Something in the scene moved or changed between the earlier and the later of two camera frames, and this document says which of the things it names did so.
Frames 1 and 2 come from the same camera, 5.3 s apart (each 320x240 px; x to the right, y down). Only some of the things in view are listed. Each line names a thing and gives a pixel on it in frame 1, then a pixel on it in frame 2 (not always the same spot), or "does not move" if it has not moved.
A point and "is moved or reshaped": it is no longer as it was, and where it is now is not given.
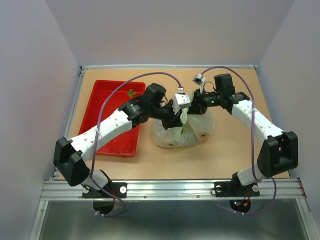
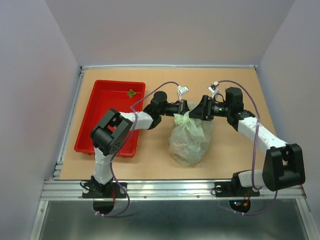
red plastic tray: x=125 y=144 does not move
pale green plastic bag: x=195 y=129 is moved or reshaped
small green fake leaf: x=131 y=93 does not move
